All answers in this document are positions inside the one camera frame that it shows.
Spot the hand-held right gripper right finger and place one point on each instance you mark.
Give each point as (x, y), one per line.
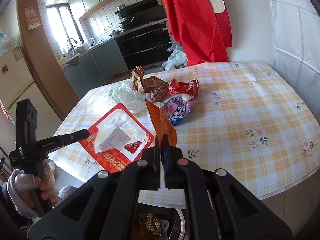
(165, 162)

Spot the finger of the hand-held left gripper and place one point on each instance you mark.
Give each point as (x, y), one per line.
(75, 137)

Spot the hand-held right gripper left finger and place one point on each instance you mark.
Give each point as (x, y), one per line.
(152, 170)

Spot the orange snack packet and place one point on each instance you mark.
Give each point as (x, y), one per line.
(160, 122)

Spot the red and white plastic package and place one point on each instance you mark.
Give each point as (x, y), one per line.
(110, 160)

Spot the blue and red foil packet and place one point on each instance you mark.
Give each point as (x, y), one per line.
(178, 112)

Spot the gold candy wrapper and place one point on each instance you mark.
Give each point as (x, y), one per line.
(150, 223)

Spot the brown trash bin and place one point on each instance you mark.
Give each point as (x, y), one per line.
(182, 227)

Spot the white plastic bag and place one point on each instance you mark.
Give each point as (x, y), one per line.
(130, 100)

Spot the crushed red can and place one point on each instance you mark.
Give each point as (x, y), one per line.
(183, 87)

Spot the brown gold wrapper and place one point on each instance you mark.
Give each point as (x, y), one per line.
(138, 76)

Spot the person's left forearm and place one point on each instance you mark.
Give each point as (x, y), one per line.
(12, 205)

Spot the person's left hand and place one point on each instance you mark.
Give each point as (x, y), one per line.
(48, 180)

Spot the cream refrigerator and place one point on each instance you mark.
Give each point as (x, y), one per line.
(15, 85)

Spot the grey lower kitchen cabinets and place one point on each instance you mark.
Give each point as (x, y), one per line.
(95, 65)

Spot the pale fridge note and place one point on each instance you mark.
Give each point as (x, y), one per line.
(17, 53)

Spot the checkered tablecloth table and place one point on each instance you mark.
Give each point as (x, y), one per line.
(237, 105)

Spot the steel kitchen faucet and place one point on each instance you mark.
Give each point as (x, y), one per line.
(71, 42)

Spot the heap of white plastic bags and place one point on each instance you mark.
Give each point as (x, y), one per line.
(175, 57)

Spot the kitchen window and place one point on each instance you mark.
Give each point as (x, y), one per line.
(62, 27)

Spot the steel lidded cooking pot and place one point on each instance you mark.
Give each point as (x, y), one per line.
(114, 33)

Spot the cartoon paper pouch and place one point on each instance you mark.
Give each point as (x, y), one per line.
(32, 18)

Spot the black built-in stove oven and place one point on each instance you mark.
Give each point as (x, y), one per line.
(142, 47)

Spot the black wok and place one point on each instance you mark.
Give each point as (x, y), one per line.
(125, 25)

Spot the red apron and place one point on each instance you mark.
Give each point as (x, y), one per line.
(195, 30)

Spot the small steel pot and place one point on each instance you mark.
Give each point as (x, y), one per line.
(121, 7)

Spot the black range hood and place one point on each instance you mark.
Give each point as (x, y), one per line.
(142, 12)

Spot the wooden door frame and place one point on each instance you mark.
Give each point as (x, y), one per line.
(37, 55)

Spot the white creased wall sheet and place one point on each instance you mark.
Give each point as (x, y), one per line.
(295, 30)

